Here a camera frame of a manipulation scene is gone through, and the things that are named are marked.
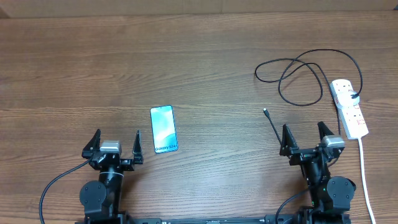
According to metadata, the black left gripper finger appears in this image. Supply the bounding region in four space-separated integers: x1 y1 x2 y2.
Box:
132 130 142 159
82 129 101 152

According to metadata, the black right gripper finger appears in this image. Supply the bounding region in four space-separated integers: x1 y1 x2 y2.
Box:
279 124 299 155
317 121 334 141

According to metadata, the black USB charging cable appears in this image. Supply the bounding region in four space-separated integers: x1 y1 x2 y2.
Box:
254 49 364 147

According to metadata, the Samsung Galaxy smartphone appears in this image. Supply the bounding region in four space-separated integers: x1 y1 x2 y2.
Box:
150 105 178 154

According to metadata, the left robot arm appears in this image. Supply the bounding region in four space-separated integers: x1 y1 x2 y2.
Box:
80 129 144 223

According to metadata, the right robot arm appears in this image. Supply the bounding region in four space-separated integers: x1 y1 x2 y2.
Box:
275 121 356 224

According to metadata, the white charger plug adapter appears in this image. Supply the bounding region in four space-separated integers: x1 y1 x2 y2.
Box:
334 91 360 109

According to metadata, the white power strip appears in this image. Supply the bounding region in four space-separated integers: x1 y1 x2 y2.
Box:
330 79 369 139

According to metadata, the white power strip cord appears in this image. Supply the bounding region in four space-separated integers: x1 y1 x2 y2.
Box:
358 138 377 224

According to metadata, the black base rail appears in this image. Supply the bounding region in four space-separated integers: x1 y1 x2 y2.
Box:
74 213 352 224

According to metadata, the cardboard wall panel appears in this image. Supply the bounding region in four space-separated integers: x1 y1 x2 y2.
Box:
1 0 397 19

